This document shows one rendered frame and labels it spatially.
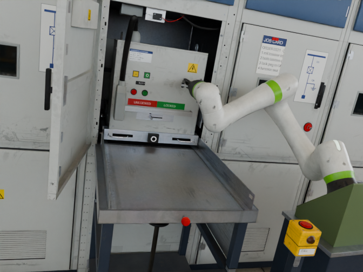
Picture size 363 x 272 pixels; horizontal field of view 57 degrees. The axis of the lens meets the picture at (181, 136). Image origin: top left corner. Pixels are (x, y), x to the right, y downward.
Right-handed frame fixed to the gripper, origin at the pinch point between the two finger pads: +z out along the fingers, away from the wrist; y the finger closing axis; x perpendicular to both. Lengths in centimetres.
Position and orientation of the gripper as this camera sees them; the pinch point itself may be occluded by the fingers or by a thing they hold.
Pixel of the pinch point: (186, 82)
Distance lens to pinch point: 181.9
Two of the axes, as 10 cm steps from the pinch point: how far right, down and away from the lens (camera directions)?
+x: 1.5, -9.5, -2.8
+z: -2.6, -3.1, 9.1
